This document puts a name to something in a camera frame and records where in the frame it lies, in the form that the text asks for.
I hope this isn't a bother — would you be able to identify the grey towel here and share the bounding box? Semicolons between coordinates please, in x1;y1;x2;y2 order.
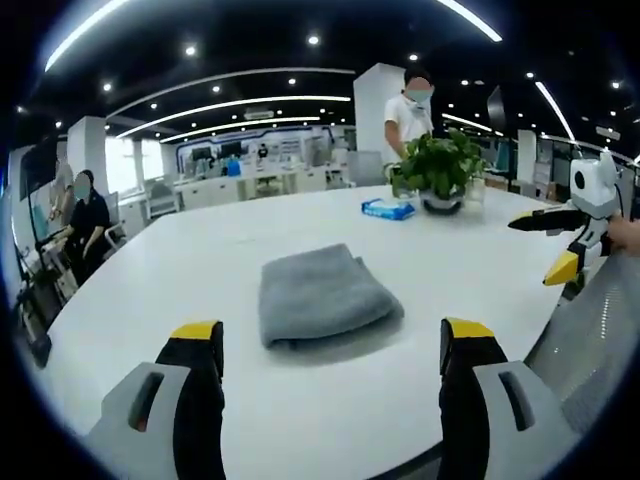
258;243;405;351

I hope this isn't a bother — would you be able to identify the person's right hand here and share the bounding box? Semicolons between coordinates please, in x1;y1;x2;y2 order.
605;214;640;257

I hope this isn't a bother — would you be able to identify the clear glass cup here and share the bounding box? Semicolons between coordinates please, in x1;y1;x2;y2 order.
467;178;489;209

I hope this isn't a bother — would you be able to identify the green potted plant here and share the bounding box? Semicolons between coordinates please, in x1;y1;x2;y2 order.
383;127;492;216

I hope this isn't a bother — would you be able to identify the blue wet wipes packet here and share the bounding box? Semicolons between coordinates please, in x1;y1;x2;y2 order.
360;198;418;221

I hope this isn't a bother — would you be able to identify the black tripod stand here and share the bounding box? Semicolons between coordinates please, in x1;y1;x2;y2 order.
14;144;69;369

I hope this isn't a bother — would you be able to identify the grey office chair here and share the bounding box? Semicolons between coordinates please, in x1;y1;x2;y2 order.
147;180;184;221
346;150;386;190

